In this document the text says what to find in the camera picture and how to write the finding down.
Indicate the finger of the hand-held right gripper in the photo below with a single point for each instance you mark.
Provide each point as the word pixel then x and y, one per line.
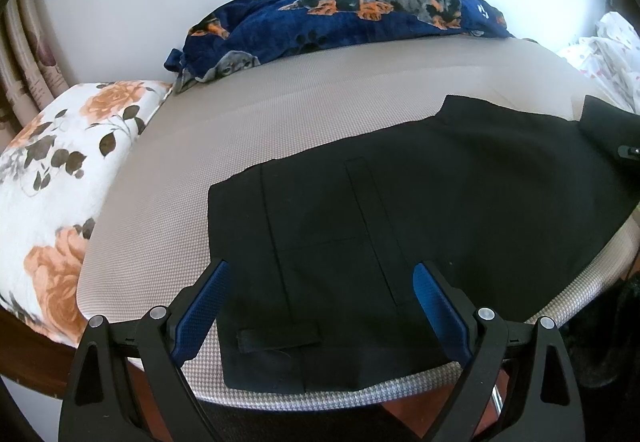
pixel 629 152

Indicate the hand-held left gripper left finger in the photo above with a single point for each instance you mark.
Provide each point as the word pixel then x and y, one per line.
pixel 202 309

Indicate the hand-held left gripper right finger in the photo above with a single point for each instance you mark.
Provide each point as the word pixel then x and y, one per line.
pixel 440 309

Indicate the black pants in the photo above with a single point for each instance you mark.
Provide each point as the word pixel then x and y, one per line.
pixel 350 222

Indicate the white dotted cloth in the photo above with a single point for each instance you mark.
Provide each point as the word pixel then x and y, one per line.
pixel 610 57

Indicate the dark cloth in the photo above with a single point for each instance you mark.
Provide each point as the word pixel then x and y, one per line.
pixel 605 337

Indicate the beige woven bed mattress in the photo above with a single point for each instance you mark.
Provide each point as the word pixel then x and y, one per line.
pixel 210 137

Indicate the white floral pillow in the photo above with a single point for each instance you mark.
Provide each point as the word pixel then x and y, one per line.
pixel 55 202

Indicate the blue dog print blanket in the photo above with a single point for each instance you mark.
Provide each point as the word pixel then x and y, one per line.
pixel 350 17

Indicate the patterned beige curtain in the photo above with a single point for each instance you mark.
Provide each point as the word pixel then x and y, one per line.
pixel 30 52

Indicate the brown wooden bed frame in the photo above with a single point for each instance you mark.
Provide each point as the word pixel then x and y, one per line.
pixel 45 362

